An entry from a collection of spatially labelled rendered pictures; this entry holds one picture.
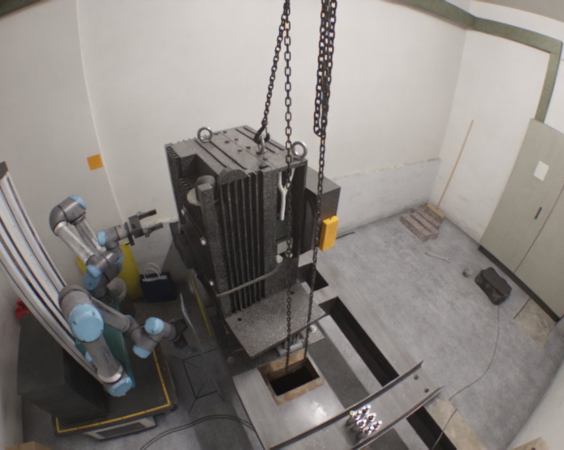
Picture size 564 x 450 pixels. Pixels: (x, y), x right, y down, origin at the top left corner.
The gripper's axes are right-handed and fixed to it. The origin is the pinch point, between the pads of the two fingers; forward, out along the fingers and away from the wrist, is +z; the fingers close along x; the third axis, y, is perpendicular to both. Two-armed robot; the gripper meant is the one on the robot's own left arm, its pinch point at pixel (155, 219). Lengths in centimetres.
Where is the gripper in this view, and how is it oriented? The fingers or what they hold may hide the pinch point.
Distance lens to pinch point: 149.0
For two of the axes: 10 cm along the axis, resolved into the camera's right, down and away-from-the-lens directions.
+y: 0.3, -7.9, -6.2
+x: -5.7, -5.2, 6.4
